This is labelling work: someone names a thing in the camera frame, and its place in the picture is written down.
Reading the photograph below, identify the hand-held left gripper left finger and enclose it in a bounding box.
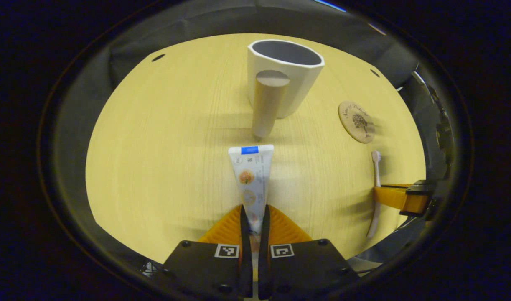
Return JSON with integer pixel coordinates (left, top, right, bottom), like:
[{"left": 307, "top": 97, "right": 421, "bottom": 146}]
[{"left": 155, "top": 204, "right": 254, "bottom": 301}]

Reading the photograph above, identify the white cup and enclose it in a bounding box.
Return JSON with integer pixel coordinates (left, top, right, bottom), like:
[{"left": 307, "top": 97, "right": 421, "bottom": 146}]
[{"left": 247, "top": 39, "right": 325, "bottom": 140}]

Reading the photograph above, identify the pale pink toothbrush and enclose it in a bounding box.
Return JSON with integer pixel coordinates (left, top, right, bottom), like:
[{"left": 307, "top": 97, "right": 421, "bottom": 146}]
[{"left": 366, "top": 150, "right": 382, "bottom": 239}]

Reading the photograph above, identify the round cork coaster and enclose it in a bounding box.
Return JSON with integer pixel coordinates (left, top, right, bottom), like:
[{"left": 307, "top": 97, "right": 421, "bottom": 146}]
[{"left": 338, "top": 100, "right": 376, "bottom": 144}]

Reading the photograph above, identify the wooden desktop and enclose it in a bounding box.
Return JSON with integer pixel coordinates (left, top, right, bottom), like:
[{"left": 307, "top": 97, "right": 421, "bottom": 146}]
[{"left": 85, "top": 33, "right": 426, "bottom": 265}]

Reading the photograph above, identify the black backdrop cloth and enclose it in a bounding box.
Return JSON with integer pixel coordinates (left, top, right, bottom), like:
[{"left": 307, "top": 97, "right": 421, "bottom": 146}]
[{"left": 51, "top": 0, "right": 452, "bottom": 276}]

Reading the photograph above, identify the white toothpaste tube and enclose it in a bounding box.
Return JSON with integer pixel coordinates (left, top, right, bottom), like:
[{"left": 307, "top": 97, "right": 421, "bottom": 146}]
[{"left": 228, "top": 144, "right": 275, "bottom": 251}]

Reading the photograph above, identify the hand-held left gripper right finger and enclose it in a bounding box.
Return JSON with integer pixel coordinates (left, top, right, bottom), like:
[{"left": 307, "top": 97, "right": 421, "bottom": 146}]
[{"left": 257, "top": 204, "right": 360, "bottom": 301}]

